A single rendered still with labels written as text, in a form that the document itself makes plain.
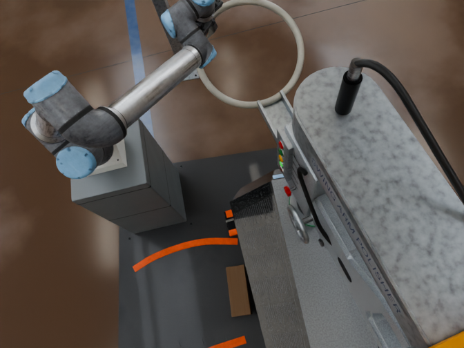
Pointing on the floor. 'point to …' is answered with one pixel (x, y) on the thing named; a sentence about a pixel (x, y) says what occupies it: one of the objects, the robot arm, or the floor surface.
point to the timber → (238, 291)
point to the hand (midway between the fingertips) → (207, 27)
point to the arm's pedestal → (135, 187)
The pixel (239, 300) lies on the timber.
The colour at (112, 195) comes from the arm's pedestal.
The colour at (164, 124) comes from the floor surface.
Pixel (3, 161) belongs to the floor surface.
